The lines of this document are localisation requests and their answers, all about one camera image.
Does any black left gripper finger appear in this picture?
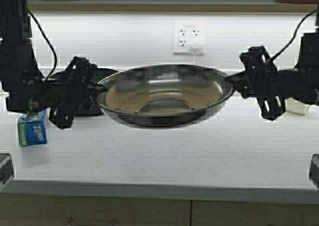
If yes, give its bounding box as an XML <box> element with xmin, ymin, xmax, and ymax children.
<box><xmin>89</xmin><ymin>82</ymin><xmax>108</xmax><ymax>91</ymax></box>

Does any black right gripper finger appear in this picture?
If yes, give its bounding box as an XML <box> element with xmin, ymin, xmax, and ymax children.
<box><xmin>225</xmin><ymin>74</ymin><xmax>240</xmax><ymax>84</ymax></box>

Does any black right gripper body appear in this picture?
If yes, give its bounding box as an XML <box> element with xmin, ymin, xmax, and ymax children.
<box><xmin>235</xmin><ymin>46</ymin><xmax>286</xmax><ymax>121</ymax></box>

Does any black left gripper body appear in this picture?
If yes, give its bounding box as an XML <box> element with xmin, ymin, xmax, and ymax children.
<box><xmin>49</xmin><ymin>56</ymin><xmax>97</xmax><ymax>130</ymax></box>

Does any large stainless steel pan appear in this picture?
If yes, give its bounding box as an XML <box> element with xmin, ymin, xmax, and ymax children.
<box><xmin>92</xmin><ymin>63</ymin><xmax>235</xmax><ymax>128</ymax></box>

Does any robot base left corner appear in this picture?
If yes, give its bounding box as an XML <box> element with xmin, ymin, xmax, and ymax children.
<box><xmin>0</xmin><ymin>153</ymin><xmax>14</xmax><ymax>192</ymax></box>

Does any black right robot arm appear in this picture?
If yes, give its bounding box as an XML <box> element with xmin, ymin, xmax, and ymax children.
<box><xmin>226</xmin><ymin>22</ymin><xmax>319</xmax><ymax>121</ymax></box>

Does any robot base right corner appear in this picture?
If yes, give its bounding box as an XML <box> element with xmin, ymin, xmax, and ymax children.
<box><xmin>309</xmin><ymin>154</ymin><xmax>319</xmax><ymax>189</ymax></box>

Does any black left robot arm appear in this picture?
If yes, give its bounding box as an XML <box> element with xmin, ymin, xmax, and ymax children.
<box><xmin>0</xmin><ymin>0</ymin><xmax>107</xmax><ymax>129</ymax></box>

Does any black cooking pot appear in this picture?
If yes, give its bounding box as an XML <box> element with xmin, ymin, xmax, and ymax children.
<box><xmin>46</xmin><ymin>66</ymin><xmax>120</xmax><ymax>116</ymax></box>

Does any brown plate in cabinet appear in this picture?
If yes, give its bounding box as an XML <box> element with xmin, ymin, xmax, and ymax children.
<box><xmin>274</xmin><ymin>0</ymin><xmax>319</xmax><ymax>4</ymax></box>

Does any white paper cup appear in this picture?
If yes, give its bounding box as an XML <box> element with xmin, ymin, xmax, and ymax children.
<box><xmin>285</xmin><ymin>98</ymin><xmax>311</xmax><ymax>115</ymax></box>

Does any white plug adapter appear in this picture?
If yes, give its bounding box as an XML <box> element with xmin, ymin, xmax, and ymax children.
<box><xmin>189</xmin><ymin>43</ymin><xmax>204</xmax><ymax>54</ymax></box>

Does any blue Ziploc bag box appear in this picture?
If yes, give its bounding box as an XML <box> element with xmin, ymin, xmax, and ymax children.
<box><xmin>17</xmin><ymin>110</ymin><xmax>48</xmax><ymax>147</ymax></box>

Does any left wooden drawer front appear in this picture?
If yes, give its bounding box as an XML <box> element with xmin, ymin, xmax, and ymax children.
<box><xmin>0</xmin><ymin>194</ymin><xmax>192</xmax><ymax>226</ymax></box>

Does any wooden drawer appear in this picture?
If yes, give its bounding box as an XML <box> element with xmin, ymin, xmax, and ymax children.
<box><xmin>0</xmin><ymin>194</ymin><xmax>192</xmax><ymax>226</ymax></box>
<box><xmin>190</xmin><ymin>201</ymin><xmax>319</xmax><ymax>226</ymax></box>

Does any right wooden drawer front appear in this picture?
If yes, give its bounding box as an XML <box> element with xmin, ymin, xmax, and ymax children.
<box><xmin>190</xmin><ymin>201</ymin><xmax>319</xmax><ymax>226</ymax></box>

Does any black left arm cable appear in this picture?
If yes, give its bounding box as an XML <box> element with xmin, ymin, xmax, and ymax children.
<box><xmin>27</xmin><ymin>9</ymin><xmax>58</xmax><ymax>82</ymax></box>

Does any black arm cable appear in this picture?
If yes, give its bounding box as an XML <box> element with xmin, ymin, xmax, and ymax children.
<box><xmin>27</xmin><ymin>9</ymin><xmax>58</xmax><ymax>82</ymax></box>
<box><xmin>270</xmin><ymin>8</ymin><xmax>318</xmax><ymax>62</ymax></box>

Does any white wall power outlet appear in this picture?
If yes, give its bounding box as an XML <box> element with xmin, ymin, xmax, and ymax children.
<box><xmin>172</xmin><ymin>20</ymin><xmax>207</xmax><ymax>55</ymax></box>

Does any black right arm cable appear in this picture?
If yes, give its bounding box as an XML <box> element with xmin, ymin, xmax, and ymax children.
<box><xmin>270</xmin><ymin>8</ymin><xmax>318</xmax><ymax>62</ymax></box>

